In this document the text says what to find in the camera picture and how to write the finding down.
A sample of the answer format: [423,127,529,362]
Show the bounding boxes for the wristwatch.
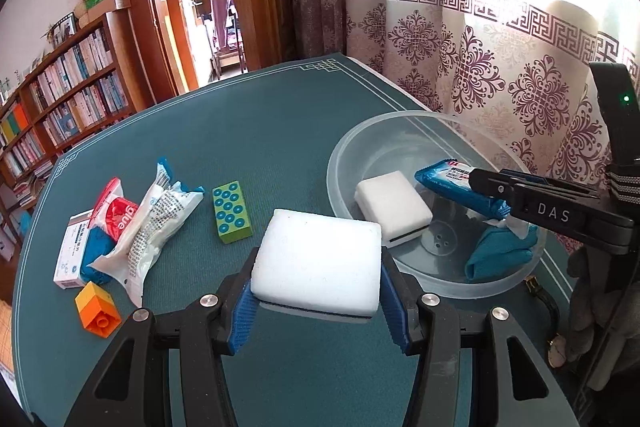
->
[525,276,568,368]

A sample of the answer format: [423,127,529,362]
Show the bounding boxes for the dark blue biscuit packet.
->
[80,227,119,285]

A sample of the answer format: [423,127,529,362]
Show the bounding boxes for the green building block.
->
[212,181,254,245]

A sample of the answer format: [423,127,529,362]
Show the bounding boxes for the wooden door frame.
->
[121,0,207,108]

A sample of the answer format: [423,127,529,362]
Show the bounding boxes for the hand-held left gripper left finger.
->
[65,249,262,427]

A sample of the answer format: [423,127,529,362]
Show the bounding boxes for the patterned curtain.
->
[284,0,640,208]

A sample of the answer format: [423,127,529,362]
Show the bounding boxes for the white and blue plastic packet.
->
[92,157,206,308]

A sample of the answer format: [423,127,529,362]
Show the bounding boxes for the white medicine box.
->
[52,209,101,291]

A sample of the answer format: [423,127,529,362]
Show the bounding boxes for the blue snack bar packet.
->
[414,159,512,219]

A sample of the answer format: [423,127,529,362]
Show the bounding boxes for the orange building block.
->
[75,282,122,339]

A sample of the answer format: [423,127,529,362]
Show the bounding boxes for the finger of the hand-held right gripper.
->
[469,167,603,208]
[509,184,637,254]

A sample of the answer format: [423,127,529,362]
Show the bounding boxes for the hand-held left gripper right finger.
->
[380,247,576,427]

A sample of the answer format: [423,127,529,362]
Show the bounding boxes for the rows of books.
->
[0,29,126,188]

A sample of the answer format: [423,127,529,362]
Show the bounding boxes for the teal cloth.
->
[464,214,542,283]

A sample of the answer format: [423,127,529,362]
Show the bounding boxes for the teal table mat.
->
[10,52,586,427]

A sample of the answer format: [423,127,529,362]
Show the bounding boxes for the pile of books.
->
[7,159,53,212]

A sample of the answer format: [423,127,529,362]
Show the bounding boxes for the clear plastic bowl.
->
[326,111,548,300]

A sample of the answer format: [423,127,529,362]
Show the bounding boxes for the white sponge block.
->
[354,170,434,249]
[250,208,383,325]

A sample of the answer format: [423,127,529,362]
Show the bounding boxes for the red glue packet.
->
[92,178,140,243]

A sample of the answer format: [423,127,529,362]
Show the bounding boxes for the hanging purple pants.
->
[207,0,241,52]

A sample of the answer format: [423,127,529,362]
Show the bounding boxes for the wooden bookshelf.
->
[0,11,153,258]

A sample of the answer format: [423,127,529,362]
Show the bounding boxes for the person's right hand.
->
[566,246,617,364]

